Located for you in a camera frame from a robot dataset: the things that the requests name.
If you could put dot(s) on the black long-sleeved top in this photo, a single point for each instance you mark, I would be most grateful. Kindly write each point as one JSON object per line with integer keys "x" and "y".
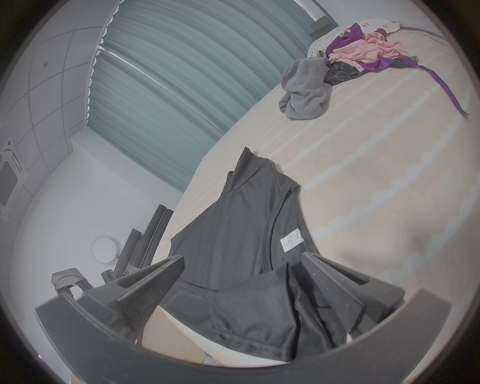
{"x": 240, "y": 225}

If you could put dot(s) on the black chest of drawers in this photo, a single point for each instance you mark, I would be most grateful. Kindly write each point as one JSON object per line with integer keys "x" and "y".
{"x": 150, "y": 240}

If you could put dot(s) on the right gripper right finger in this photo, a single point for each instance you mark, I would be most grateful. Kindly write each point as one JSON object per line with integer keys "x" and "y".
{"x": 337, "y": 296}

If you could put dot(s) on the bed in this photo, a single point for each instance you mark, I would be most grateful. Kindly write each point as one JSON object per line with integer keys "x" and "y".
{"x": 375, "y": 168}

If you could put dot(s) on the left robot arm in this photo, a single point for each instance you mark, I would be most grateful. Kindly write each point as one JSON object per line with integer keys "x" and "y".
{"x": 108, "y": 275}

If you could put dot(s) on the grey garment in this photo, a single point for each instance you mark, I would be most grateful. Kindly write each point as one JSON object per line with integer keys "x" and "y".
{"x": 305, "y": 90}

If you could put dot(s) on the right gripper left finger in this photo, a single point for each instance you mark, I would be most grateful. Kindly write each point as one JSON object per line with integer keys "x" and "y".
{"x": 127, "y": 303}

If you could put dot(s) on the white printed pillow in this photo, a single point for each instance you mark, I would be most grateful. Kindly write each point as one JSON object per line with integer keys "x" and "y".
{"x": 390, "y": 25}

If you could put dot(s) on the grey bedside table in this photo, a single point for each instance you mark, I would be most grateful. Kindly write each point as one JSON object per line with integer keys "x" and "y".
{"x": 324, "y": 24}

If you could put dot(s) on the blue-green curtain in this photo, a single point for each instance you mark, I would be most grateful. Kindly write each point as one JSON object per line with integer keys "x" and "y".
{"x": 210, "y": 48}
{"x": 150, "y": 123}

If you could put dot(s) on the white air conditioner grille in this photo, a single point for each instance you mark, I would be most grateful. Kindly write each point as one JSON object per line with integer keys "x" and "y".
{"x": 11, "y": 180}

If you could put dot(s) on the pile of clothes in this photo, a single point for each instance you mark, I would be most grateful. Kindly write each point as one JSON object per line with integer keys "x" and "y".
{"x": 360, "y": 52}

